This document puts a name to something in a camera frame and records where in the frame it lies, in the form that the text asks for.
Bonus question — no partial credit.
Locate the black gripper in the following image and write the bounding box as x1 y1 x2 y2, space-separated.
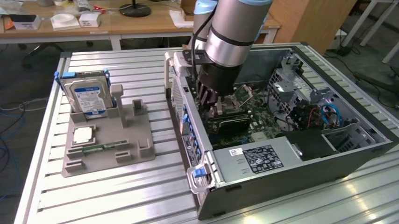
196 63 244 98

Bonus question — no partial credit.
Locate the green graphics card black fan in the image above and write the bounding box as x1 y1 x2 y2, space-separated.
201 109 252 136

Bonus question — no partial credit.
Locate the metal socket cover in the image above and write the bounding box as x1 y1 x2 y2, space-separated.
233 85 255 105

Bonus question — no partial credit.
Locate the CPU socket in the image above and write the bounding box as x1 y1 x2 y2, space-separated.
217 95 240 115

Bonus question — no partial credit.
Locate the green motherboard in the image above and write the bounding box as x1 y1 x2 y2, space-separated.
187 77 287 150

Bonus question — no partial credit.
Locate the silver drive cage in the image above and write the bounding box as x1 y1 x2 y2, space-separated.
265 56 315 117

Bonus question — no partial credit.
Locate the white foam box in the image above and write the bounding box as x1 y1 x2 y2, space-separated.
169 9 196 28

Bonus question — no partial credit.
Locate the brown cardboard box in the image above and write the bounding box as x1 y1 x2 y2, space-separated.
180 0 197 17

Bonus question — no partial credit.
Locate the wooden desk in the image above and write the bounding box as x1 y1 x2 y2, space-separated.
0 0 281 51

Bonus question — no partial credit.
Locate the wooden cabinet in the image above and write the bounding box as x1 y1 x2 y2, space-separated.
269 0 359 56

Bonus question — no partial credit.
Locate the grey power supply unit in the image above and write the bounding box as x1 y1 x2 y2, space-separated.
211 136 304 184

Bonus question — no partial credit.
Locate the black round lamp base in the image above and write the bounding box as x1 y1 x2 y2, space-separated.
119 0 152 18

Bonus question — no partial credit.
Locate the hard disk in blue caddy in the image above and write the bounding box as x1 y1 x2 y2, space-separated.
53 68 116 121

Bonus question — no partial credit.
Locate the grey disk bay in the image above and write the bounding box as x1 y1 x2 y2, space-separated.
320 123 376 154

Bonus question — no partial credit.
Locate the small white labelled box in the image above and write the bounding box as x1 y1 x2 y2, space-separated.
77 13 103 28

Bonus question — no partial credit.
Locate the green RAM stick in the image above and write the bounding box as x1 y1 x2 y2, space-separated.
81 142 117 154

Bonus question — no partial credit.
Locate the black open PC case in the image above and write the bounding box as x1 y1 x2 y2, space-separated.
163 42 399 221

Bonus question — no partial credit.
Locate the silver CPU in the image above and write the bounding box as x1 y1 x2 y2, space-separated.
71 127 96 145

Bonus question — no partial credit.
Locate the black floor stand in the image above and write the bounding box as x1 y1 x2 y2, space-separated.
353 67 399 94

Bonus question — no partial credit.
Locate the grey parts rack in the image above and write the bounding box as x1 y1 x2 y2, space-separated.
60 84 156 178

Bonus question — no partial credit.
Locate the white round holder block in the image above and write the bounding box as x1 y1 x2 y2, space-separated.
49 13 81 31

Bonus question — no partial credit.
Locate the black office chair base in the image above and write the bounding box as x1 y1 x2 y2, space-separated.
19 42 67 70

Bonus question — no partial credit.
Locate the white box with black top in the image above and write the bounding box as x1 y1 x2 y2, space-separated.
9 14 41 30

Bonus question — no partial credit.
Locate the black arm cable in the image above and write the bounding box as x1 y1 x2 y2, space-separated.
189 11 216 81

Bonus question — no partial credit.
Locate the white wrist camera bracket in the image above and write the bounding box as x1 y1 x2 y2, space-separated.
172 49 209 77

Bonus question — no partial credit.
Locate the red wire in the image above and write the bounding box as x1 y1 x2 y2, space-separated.
305 106 316 128

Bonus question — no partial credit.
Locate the blue wire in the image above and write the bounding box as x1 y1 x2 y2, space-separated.
320 104 343 128

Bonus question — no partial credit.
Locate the white table frame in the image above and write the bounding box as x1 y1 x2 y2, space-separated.
341 0 399 63

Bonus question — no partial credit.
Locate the white floor cable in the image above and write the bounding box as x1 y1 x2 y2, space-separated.
0 98 48 112

